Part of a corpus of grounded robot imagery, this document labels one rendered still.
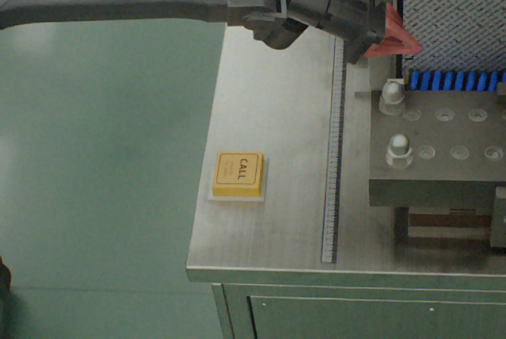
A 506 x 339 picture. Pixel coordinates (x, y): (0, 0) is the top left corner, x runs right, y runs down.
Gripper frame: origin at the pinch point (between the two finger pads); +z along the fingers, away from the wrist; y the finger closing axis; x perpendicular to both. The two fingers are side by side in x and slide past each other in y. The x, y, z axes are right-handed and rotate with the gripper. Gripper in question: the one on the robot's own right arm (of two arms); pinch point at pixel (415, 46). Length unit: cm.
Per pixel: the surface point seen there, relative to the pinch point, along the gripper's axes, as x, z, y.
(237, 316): -39.2, -7.1, 26.0
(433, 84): -2.4, 4.4, 3.4
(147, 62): -131, -11, -105
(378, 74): -14.5, 2.3, -7.8
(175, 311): -120, 7, -20
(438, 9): 7.6, -0.9, 0.3
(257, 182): -24.4, -11.8, 12.5
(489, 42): 5.9, 8.3, 0.3
